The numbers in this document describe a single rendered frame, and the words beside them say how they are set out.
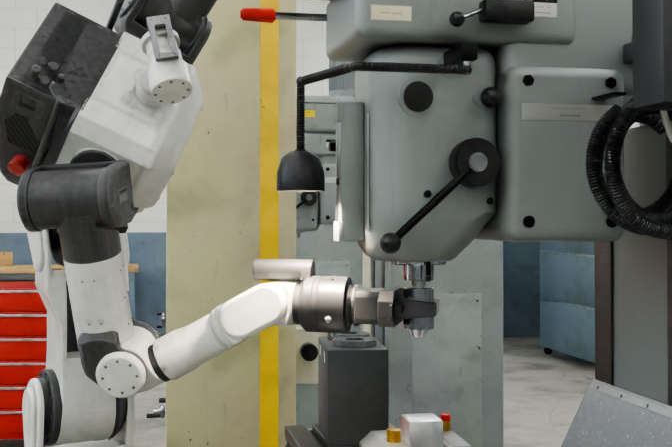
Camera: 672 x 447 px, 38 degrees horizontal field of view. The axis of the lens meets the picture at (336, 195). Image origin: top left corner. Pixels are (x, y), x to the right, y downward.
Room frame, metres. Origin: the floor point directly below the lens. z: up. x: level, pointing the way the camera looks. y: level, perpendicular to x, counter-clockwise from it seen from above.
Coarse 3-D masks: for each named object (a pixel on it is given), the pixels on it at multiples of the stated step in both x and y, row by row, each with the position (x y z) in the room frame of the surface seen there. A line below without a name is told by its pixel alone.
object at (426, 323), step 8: (408, 296) 1.49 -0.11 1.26; (416, 296) 1.48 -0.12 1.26; (424, 296) 1.48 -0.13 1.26; (432, 296) 1.49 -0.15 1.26; (408, 320) 1.49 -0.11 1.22; (416, 320) 1.48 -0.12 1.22; (424, 320) 1.48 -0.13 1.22; (432, 320) 1.49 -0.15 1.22; (408, 328) 1.49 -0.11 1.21; (416, 328) 1.48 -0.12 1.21; (424, 328) 1.48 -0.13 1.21; (432, 328) 1.49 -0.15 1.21
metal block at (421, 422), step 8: (408, 416) 1.50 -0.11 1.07; (416, 416) 1.50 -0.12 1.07; (424, 416) 1.50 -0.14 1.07; (432, 416) 1.50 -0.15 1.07; (408, 424) 1.46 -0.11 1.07; (416, 424) 1.46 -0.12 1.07; (424, 424) 1.46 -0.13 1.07; (432, 424) 1.46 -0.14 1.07; (440, 424) 1.47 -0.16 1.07; (408, 432) 1.46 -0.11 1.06; (416, 432) 1.46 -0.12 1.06; (424, 432) 1.46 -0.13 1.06; (432, 432) 1.46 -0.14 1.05; (440, 432) 1.47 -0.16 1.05; (408, 440) 1.46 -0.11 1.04; (416, 440) 1.46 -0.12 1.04; (424, 440) 1.46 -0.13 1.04; (432, 440) 1.46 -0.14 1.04; (440, 440) 1.47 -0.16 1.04
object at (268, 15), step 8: (248, 8) 1.55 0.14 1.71; (256, 8) 1.55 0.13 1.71; (264, 8) 1.55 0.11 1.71; (272, 8) 1.55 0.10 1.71; (240, 16) 1.55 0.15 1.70; (248, 16) 1.54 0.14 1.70; (256, 16) 1.55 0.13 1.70; (264, 16) 1.55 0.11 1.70; (272, 16) 1.55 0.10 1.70; (280, 16) 1.56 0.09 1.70; (288, 16) 1.56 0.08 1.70; (296, 16) 1.56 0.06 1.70; (304, 16) 1.57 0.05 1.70; (312, 16) 1.57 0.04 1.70; (320, 16) 1.57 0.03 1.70
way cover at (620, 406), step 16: (592, 384) 1.72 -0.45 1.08; (608, 384) 1.68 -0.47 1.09; (592, 400) 1.70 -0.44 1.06; (608, 400) 1.65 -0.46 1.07; (624, 400) 1.60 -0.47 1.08; (640, 400) 1.56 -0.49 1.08; (576, 416) 1.72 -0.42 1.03; (592, 416) 1.68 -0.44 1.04; (608, 416) 1.63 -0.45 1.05; (624, 416) 1.58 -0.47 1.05; (640, 416) 1.54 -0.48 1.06; (656, 416) 1.50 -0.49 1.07; (576, 432) 1.70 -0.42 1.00; (608, 432) 1.61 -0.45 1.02; (624, 432) 1.56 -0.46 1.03; (640, 432) 1.52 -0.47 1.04; (656, 432) 1.48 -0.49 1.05
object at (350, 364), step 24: (336, 336) 2.03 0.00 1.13; (360, 336) 2.01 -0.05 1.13; (336, 360) 1.90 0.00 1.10; (360, 360) 1.91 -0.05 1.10; (384, 360) 1.91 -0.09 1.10; (336, 384) 1.90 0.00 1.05; (360, 384) 1.91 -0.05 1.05; (384, 384) 1.91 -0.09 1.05; (336, 408) 1.90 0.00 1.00; (360, 408) 1.91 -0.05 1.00; (384, 408) 1.91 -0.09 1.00; (336, 432) 1.90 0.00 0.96; (360, 432) 1.91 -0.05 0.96
